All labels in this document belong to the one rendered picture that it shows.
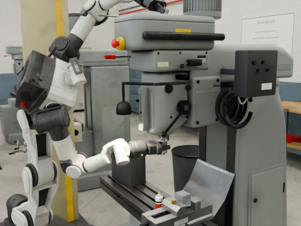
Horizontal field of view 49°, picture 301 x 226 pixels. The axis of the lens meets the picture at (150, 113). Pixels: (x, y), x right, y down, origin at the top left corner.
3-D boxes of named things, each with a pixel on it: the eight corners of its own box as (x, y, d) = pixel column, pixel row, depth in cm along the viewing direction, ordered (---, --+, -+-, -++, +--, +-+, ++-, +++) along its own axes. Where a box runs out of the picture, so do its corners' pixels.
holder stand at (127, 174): (130, 187, 203) (129, 156, 200) (111, 177, 220) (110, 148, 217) (145, 183, 210) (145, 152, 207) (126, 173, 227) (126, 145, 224)
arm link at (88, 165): (105, 169, 163) (76, 182, 170) (110, 157, 172) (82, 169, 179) (93, 154, 159) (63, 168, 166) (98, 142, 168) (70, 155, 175)
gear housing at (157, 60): (154, 72, 148) (153, 49, 146) (128, 70, 169) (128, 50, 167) (210, 70, 165) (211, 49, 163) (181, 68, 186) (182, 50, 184)
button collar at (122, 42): (121, 50, 148) (121, 36, 147) (115, 50, 153) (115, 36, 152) (125, 50, 149) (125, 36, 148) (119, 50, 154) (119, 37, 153)
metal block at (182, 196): (182, 208, 158) (182, 196, 156) (174, 203, 162) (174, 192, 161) (191, 205, 160) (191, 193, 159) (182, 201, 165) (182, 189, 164)
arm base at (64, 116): (40, 141, 158) (31, 124, 150) (41, 123, 167) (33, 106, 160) (71, 133, 159) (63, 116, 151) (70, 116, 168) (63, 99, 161)
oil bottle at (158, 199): (157, 214, 169) (157, 193, 167) (153, 210, 173) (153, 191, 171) (164, 211, 171) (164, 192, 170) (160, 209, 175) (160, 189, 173)
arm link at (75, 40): (64, 28, 178) (50, 49, 175) (77, 33, 175) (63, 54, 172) (73, 39, 188) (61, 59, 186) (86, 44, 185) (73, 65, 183)
